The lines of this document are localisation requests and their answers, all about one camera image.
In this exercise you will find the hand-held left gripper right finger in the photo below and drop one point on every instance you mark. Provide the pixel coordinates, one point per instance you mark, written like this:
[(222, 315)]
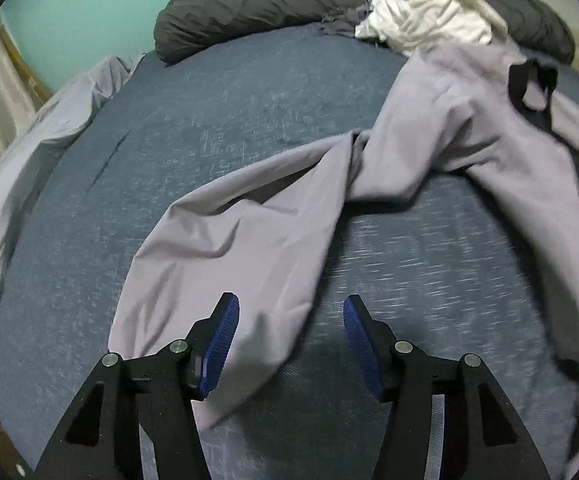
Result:
[(362, 345)]

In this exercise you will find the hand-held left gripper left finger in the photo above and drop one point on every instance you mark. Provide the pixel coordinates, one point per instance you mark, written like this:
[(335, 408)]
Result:
[(219, 345)]

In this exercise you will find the bed with blue sheet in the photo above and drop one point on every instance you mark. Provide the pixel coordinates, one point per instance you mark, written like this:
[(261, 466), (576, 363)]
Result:
[(169, 135)]

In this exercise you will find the light grey blanket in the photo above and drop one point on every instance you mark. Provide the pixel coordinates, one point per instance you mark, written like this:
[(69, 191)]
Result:
[(29, 160)]

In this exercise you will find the dark grey crumpled garment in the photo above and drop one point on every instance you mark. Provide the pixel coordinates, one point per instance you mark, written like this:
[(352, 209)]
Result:
[(342, 22)]

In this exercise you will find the dark grey rolled duvet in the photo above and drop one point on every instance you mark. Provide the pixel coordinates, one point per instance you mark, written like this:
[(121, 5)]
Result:
[(249, 10)]

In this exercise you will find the white crumpled garment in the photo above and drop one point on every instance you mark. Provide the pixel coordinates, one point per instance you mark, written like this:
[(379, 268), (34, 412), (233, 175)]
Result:
[(429, 10)]

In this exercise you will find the wooden wall trim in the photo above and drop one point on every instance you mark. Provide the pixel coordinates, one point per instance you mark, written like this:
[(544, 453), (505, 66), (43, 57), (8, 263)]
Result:
[(24, 60)]

